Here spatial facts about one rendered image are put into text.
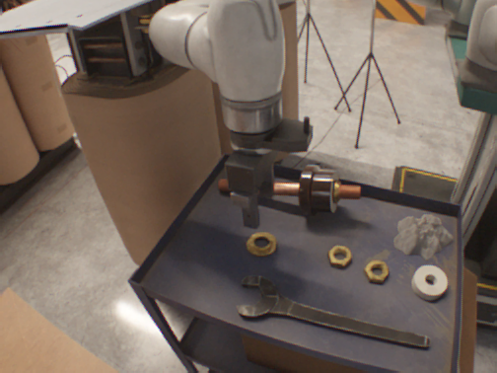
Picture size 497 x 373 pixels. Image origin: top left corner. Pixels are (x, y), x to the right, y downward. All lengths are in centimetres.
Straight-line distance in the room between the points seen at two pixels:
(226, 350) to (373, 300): 49
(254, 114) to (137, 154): 61
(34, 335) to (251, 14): 66
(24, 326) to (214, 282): 40
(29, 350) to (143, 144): 64
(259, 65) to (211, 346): 80
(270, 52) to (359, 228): 47
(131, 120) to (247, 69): 58
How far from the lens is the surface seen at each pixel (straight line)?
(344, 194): 75
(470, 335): 86
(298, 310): 65
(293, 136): 52
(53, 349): 69
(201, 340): 105
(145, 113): 98
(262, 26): 44
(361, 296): 69
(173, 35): 55
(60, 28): 63
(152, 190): 113
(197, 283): 71
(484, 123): 151
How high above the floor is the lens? 146
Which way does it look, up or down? 39 degrees down
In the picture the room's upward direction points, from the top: 5 degrees counter-clockwise
